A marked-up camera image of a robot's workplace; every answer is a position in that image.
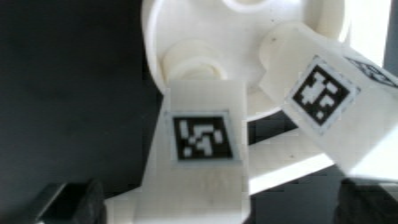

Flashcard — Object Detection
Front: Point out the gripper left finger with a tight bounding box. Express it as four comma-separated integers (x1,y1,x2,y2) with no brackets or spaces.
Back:
36,180,107,224

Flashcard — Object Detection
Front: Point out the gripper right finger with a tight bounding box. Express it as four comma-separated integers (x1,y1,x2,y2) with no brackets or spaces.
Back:
334,178,398,224

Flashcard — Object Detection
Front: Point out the white U-shaped fence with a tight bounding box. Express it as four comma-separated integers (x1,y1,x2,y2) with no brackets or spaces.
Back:
103,0,398,224

